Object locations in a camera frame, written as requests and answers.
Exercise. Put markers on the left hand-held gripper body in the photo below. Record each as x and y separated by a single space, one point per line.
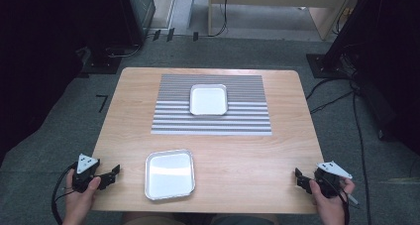
84 175

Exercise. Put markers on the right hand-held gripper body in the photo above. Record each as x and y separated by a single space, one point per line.
328 183

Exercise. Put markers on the square metal tray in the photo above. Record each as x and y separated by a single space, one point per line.
170 174
208 100

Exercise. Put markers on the person's right hand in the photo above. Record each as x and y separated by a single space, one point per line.
330 206

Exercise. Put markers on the person's left hand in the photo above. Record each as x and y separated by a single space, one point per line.
79 203

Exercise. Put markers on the grey striped placemat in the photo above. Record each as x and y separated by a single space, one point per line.
244 119

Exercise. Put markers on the black stand base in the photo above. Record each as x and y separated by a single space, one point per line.
102 61

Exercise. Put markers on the dark cabinet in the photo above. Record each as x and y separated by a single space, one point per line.
142 10

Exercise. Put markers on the black stand base plate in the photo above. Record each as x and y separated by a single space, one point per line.
325 66

